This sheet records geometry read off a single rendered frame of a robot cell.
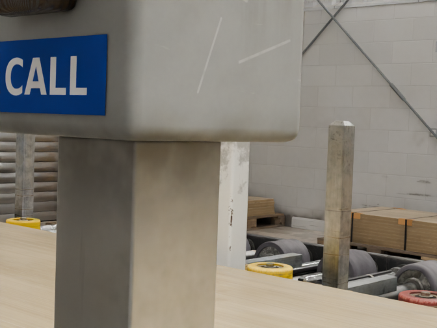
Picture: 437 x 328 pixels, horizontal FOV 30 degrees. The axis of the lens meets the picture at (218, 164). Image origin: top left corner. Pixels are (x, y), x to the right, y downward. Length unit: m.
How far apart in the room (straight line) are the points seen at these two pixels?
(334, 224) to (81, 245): 1.28
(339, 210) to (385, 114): 7.03
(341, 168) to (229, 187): 0.21
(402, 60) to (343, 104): 0.82
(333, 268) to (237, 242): 0.18
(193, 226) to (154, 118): 0.05
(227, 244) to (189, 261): 1.26
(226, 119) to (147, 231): 0.04
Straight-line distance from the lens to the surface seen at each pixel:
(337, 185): 1.50
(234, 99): 0.22
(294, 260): 1.89
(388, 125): 8.50
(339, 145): 1.49
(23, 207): 2.22
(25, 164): 2.21
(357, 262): 1.97
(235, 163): 1.49
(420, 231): 6.88
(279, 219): 9.18
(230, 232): 1.50
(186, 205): 0.24
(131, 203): 0.22
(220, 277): 1.35
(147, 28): 0.20
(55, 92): 0.22
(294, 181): 9.17
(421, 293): 1.28
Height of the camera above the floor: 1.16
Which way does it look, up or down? 3 degrees down
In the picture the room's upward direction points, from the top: 2 degrees clockwise
